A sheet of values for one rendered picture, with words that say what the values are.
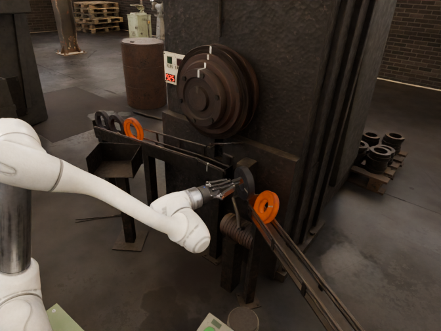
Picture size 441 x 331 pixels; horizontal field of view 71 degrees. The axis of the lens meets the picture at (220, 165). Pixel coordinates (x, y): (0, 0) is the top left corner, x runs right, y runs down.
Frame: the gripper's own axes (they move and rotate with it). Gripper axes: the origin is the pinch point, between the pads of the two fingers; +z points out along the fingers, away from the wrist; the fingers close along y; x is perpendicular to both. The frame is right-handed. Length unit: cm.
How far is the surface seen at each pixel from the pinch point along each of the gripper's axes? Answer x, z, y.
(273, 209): -10.5, 9.8, 14.7
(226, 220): -32.0, 1.0, -10.2
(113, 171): -23, -38, -74
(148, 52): -9, 81, -311
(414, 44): -34, 586, -229
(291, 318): -85, 21, 28
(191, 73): 39, 0, -40
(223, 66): 43, 11, -29
